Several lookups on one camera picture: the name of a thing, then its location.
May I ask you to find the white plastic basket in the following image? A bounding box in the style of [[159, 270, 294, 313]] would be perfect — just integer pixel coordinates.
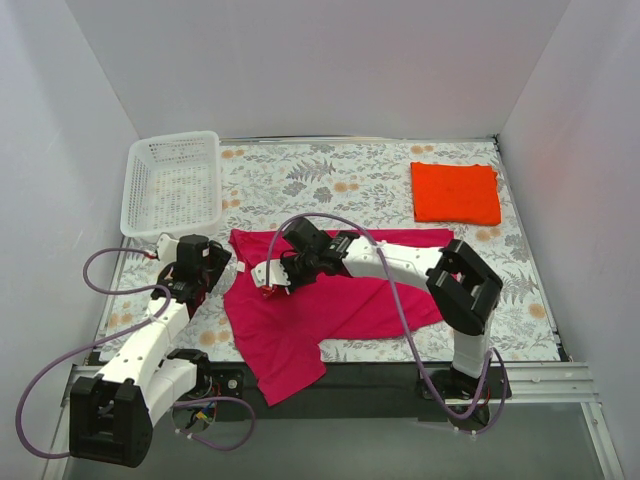
[[120, 131, 222, 242]]

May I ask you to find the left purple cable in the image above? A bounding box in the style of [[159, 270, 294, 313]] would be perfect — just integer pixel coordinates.
[[15, 247, 256, 459]]

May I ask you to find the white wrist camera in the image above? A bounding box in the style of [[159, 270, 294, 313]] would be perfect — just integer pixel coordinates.
[[155, 233, 179, 263], [251, 261, 292, 298]]

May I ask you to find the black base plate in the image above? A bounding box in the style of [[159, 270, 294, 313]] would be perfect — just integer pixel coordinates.
[[184, 363, 511, 421]]

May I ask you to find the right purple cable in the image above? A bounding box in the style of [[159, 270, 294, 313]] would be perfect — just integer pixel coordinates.
[[264, 212, 511, 435]]

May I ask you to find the purple cable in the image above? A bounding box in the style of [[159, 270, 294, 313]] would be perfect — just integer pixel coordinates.
[[15, 247, 256, 459], [264, 212, 511, 435]]

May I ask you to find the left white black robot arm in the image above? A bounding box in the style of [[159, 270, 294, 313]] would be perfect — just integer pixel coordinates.
[[69, 234, 231, 468]]

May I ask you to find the folded orange t shirt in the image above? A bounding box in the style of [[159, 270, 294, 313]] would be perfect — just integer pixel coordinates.
[[410, 162, 502, 226]]

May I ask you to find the floral table mat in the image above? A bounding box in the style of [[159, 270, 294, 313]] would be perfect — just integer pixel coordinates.
[[98, 139, 561, 363]]

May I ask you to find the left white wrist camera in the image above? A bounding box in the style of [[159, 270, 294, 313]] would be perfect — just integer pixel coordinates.
[[155, 233, 179, 263]]

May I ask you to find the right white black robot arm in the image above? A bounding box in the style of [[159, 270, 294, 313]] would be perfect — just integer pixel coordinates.
[[266, 216, 503, 398]]

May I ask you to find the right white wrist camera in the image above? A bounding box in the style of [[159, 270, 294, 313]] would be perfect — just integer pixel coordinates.
[[251, 261, 292, 298]]

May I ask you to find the magenta t shirt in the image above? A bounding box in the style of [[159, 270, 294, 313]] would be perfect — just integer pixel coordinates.
[[224, 229, 454, 407]]

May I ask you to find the aluminium frame rail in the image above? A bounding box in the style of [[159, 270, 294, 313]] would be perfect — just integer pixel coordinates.
[[41, 365, 101, 480]]

